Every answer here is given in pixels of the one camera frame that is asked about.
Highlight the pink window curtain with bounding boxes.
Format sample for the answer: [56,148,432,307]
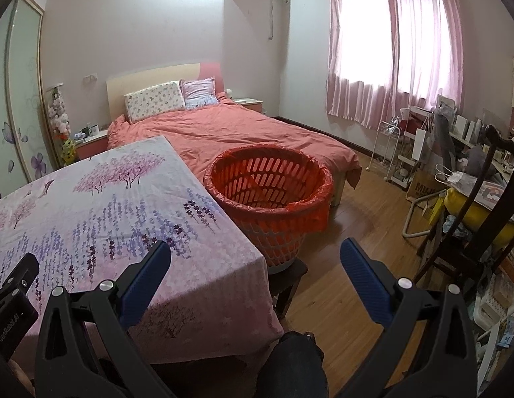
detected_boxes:
[326,0,464,128]

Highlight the bed with salmon duvet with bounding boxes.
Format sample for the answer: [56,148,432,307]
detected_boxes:
[108,94,361,205]

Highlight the left pink nightstand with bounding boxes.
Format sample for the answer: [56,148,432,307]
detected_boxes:
[75,129,109,160]

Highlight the sliding floral wardrobe door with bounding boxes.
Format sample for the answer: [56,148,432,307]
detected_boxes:
[0,0,58,199]

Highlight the black stool under basket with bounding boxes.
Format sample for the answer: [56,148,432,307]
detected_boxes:
[269,258,308,320]

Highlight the cluttered desk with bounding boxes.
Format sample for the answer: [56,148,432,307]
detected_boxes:
[402,94,514,382]

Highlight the floral pink purple tablecloth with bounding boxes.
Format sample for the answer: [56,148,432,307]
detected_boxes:
[0,137,283,363]

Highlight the cream pink headboard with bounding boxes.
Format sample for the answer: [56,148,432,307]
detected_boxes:
[106,62,225,121]

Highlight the person's dark knee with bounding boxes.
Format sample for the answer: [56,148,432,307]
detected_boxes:
[254,331,329,398]

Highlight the pink striped pillow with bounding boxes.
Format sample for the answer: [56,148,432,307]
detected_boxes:
[180,77,218,110]

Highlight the dark wooden chair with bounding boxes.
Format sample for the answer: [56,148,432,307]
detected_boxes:
[414,125,514,284]

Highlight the white wire trolley rack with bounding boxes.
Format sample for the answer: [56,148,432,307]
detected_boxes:
[366,117,418,189]

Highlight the right nightstand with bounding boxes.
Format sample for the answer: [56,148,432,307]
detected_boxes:
[234,98,262,113]

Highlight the floral white pillow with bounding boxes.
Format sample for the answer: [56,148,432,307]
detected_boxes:
[124,81,186,123]

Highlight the hanging plush toys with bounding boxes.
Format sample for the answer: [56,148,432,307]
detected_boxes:
[46,84,77,166]

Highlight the red plastic laundry basket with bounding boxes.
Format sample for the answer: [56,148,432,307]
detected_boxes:
[203,144,334,274]

